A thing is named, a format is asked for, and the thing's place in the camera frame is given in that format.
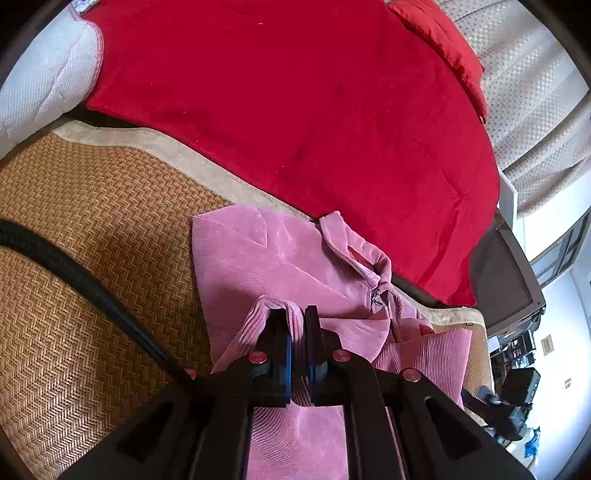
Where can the blue cloth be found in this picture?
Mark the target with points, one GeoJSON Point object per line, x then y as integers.
{"type": "Point", "coordinates": [532, 443]}

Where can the white quilted cushion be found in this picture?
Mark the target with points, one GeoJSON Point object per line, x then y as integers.
{"type": "Point", "coordinates": [41, 83]}

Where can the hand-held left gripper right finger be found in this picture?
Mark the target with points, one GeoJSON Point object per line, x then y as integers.
{"type": "Point", "coordinates": [310, 378]}

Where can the red pillow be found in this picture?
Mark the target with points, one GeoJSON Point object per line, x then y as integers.
{"type": "Point", "coordinates": [443, 41]}

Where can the small patterned cloth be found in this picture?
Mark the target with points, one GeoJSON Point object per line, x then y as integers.
{"type": "Point", "coordinates": [85, 4]}

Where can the window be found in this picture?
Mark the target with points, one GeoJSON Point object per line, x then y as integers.
{"type": "Point", "coordinates": [554, 254]}

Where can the white board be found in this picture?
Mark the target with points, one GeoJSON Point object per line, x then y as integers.
{"type": "Point", "coordinates": [508, 203]}

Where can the woven bamboo mat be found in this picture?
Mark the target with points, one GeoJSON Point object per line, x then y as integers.
{"type": "Point", "coordinates": [92, 230]}

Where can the dotted beige curtain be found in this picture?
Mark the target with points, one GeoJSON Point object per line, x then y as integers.
{"type": "Point", "coordinates": [531, 92]}

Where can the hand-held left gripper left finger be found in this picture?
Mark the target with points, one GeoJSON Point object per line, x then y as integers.
{"type": "Point", "coordinates": [286, 369]}

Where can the brown wooden crib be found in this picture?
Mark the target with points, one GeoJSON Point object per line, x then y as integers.
{"type": "Point", "coordinates": [517, 277]}

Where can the red blanket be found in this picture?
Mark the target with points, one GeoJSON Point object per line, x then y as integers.
{"type": "Point", "coordinates": [277, 115]}

